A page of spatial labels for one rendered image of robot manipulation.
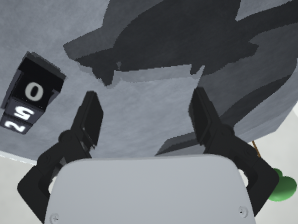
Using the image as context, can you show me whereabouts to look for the black calendar cube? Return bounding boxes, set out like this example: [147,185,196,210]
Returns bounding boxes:
[0,111,33,135]
[5,75,52,124]

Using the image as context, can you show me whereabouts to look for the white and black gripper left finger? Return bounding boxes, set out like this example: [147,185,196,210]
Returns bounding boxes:
[17,91,104,224]

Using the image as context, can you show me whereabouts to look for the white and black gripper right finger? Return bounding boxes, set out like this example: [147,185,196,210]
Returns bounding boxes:
[189,87,279,217]

